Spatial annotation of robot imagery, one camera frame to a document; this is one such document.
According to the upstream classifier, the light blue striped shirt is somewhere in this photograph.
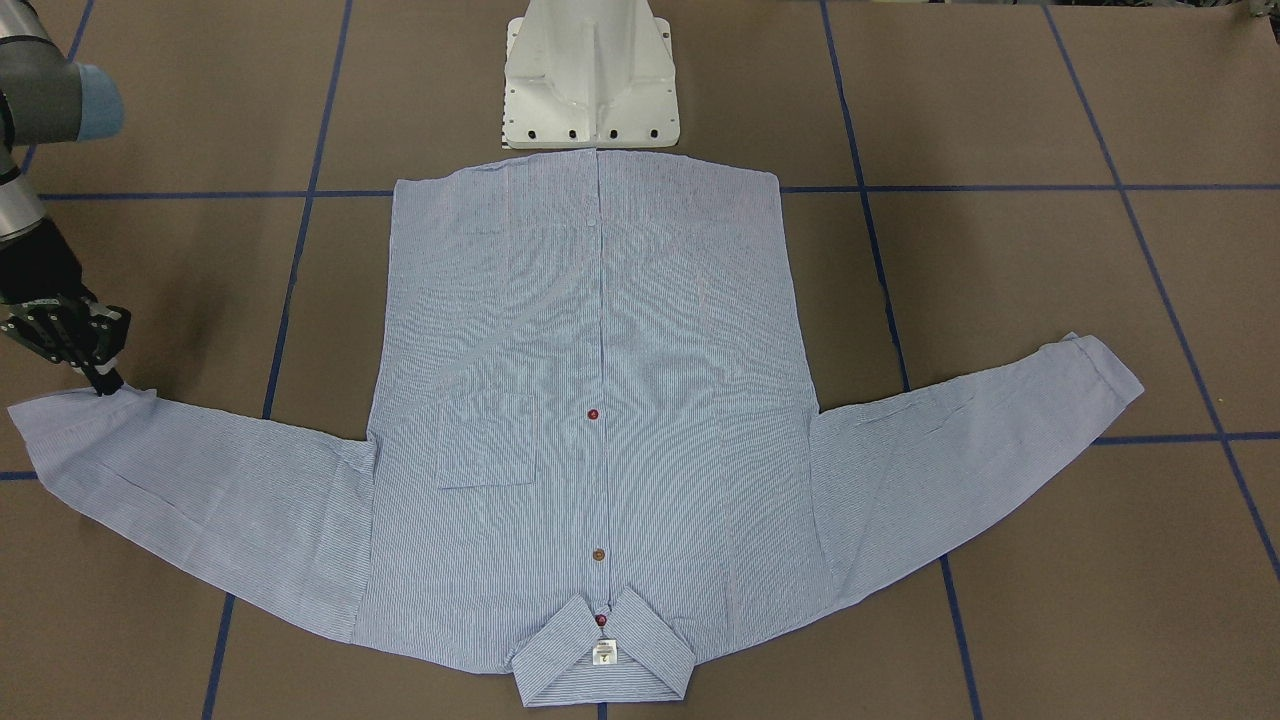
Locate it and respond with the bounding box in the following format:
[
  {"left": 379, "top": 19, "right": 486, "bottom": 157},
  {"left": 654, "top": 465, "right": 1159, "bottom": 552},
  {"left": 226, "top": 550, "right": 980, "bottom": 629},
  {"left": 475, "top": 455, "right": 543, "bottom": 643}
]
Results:
[{"left": 10, "top": 150, "right": 1144, "bottom": 707}]

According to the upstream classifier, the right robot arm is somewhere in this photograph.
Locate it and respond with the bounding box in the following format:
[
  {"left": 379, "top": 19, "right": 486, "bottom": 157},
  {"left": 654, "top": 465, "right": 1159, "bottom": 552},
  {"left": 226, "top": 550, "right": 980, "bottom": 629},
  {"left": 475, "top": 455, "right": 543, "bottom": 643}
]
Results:
[{"left": 1, "top": 1, "right": 131, "bottom": 396}]

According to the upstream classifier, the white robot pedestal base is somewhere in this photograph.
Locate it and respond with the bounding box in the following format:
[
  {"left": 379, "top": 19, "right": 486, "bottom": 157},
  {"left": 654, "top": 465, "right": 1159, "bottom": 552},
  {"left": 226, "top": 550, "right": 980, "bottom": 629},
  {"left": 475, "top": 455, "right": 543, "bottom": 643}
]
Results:
[{"left": 500, "top": 1, "right": 681, "bottom": 150}]

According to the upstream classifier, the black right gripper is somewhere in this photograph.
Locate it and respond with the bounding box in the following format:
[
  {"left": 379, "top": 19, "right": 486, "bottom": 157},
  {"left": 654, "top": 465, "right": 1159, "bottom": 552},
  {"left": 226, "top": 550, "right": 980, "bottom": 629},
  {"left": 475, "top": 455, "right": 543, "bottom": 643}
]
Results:
[{"left": 3, "top": 292, "right": 132, "bottom": 396}]

